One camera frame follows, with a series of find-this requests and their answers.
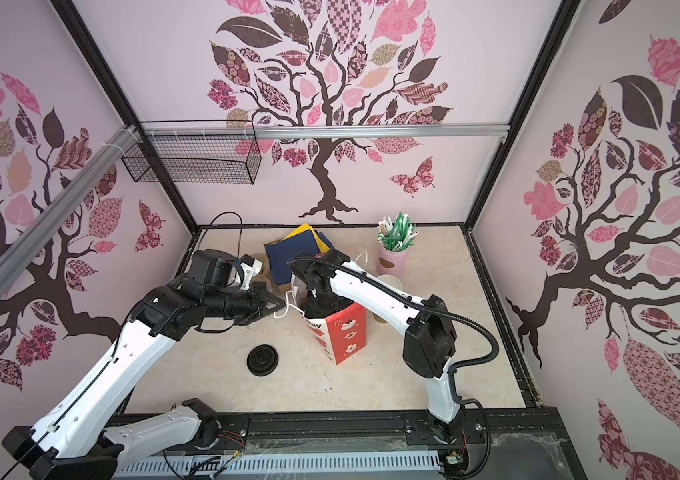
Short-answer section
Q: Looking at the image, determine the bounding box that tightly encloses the black wire basket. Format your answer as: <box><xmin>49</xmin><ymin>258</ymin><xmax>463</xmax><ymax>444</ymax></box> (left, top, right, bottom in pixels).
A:
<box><xmin>121</xmin><ymin>120</ymin><xmax>262</xmax><ymax>185</ymax></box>

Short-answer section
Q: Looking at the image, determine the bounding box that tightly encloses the stack of black lids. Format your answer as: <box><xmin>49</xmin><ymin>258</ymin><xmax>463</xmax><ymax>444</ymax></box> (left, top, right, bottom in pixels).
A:
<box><xmin>246</xmin><ymin>344</ymin><xmax>279</xmax><ymax>377</ymax></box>

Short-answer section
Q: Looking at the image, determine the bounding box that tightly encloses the stack of paper cups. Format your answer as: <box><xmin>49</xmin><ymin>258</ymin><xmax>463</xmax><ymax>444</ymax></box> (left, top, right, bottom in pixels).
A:
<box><xmin>373</xmin><ymin>274</ymin><xmax>403</xmax><ymax>324</ymax></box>

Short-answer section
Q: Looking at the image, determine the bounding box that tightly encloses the white cable duct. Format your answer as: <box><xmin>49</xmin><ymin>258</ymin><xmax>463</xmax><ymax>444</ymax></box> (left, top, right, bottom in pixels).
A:
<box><xmin>115</xmin><ymin>451</ymin><xmax>442</xmax><ymax>479</ymax></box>

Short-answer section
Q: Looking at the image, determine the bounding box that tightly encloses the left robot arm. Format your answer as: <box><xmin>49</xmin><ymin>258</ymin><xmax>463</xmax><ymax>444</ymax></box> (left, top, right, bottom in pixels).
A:
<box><xmin>2</xmin><ymin>249</ymin><xmax>286</xmax><ymax>479</ymax></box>

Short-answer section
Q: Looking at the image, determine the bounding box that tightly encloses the aluminium rail back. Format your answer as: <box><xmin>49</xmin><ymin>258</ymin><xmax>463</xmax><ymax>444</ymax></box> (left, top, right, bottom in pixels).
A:
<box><xmin>144</xmin><ymin>123</ymin><xmax>510</xmax><ymax>140</ymax></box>

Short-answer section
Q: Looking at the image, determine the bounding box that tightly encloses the aluminium rail left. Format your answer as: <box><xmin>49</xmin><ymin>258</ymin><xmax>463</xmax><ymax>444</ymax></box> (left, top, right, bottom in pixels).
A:
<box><xmin>0</xmin><ymin>125</ymin><xmax>138</xmax><ymax>298</ymax></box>

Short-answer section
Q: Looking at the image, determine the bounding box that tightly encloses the aluminium rail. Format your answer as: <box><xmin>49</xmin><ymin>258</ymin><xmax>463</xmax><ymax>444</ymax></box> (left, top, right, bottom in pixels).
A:
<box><xmin>0</xmin><ymin>125</ymin><xmax>138</xmax><ymax>298</ymax></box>
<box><xmin>144</xmin><ymin>123</ymin><xmax>510</xmax><ymax>140</ymax></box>

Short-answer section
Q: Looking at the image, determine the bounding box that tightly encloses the white red paper bag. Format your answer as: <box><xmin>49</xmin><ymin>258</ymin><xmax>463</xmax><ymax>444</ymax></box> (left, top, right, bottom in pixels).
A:
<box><xmin>284</xmin><ymin>273</ymin><xmax>367</xmax><ymax>364</ymax></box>

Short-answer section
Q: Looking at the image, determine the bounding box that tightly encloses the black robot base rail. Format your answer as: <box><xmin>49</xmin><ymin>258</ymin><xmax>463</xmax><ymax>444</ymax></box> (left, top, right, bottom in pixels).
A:
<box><xmin>69</xmin><ymin>407</ymin><xmax>587</xmax><ymax>480</ymax></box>

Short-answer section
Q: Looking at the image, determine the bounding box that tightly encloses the navy napkin stack box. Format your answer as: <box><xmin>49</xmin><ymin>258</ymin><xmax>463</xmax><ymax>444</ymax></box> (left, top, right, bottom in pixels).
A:
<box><xmin>264</xmin><ymin>224</ymin><xmax>333</xmax><ymax>285</ymax></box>

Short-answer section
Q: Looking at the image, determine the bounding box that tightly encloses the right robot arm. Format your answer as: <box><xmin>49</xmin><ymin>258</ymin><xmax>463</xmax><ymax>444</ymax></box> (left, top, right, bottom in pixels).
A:
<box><xmin>287</xmin><ymin>249</ymin><xmax>499</xmax><ymax>444</ymax></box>

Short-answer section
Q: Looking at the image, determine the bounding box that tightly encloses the pink straw holder cup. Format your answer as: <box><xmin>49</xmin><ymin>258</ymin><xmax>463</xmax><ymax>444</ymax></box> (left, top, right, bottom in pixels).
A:
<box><xmin>375</xmin><ymin>245</ymin><xmax>409</xmax><ymax>278</ymax></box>

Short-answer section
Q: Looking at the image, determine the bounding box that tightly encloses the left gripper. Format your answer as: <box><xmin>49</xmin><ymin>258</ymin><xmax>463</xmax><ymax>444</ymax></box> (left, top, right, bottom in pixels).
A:
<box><xmin>204</xmin><ymin>280</ymin><xmax>286</xmax><ymax>325</ymax></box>

